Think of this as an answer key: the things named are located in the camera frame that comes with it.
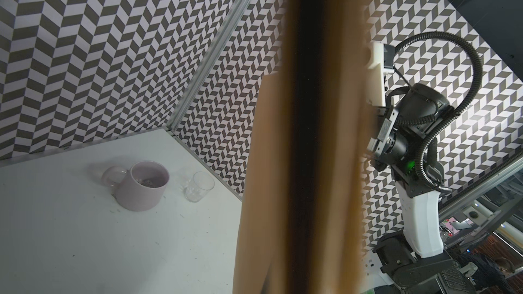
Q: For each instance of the brown kraft file bag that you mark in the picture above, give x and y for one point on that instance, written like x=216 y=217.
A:
x=301 y=219

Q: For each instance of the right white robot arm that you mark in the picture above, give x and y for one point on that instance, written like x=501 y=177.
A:
x=409 y=120

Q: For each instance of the clear drinking glass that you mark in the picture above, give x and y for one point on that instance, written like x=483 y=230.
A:
x=199 y=186

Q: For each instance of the pale pink ceramic mug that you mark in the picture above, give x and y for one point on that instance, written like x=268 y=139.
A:
x=138 y=188

